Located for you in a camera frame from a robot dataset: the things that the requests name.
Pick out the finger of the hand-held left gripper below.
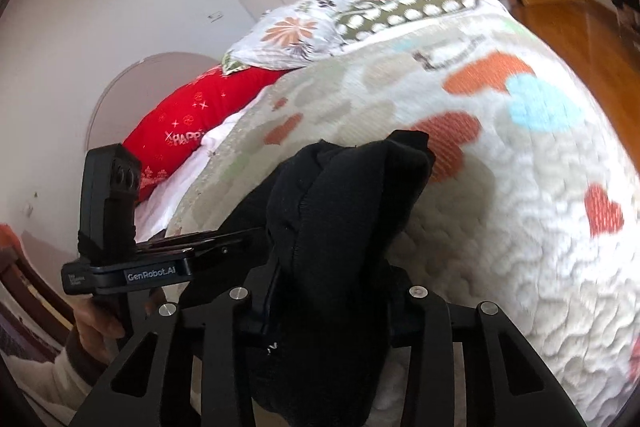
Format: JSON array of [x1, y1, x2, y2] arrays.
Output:
[[135, 228, 273, 259]]

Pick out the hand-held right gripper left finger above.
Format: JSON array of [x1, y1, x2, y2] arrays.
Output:
[[75, 257, 286, 427]]

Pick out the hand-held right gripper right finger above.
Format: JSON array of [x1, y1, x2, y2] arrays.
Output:
[[384, 262, 589, 427]]

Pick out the black pants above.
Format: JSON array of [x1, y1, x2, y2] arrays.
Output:
[[215, 129, 436, 418]]

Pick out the person's left forearm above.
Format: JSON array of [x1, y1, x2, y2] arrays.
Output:
[[0, 334, 123, 427]]

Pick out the person's left hand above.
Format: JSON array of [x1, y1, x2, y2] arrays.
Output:
[[69, 289, 167, 365]]

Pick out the white arched headboard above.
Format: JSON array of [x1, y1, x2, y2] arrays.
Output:
[[86, 52, 222, 154]]

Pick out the dark wooden furniture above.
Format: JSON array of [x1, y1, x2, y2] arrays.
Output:
[[0, 223, 77, 360]]

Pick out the red quilt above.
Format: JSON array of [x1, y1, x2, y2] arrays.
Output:
[[122, 0, 434, 204]]

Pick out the heart-printed blanket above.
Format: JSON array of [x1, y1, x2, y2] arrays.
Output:
[[165, 13, 640, 419]]

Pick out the floral pillow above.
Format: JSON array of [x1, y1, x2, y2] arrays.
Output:
[[222, 0, 362, 76]]

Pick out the green dotted pillow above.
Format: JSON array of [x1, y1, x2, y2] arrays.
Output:
[[333, 0, 482, 46]]

